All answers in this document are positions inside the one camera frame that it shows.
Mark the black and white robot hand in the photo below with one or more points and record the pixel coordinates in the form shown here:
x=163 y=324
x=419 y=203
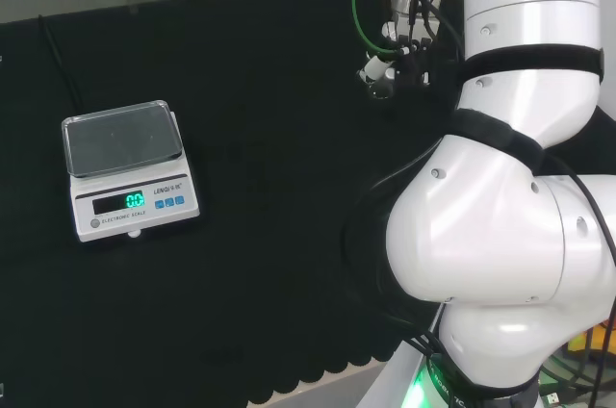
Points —
x=433 y=57

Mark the clear glass beaker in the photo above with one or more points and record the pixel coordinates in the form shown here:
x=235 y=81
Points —
x=381 y=90

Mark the black bench cloth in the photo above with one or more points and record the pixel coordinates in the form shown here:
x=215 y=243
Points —
x=289 y=148

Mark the yellow stop button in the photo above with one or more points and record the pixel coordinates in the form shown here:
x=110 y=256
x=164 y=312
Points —
x=589 y=336

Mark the white electronic balance steel pan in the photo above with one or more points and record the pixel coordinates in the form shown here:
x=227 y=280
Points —
x=130 y=177

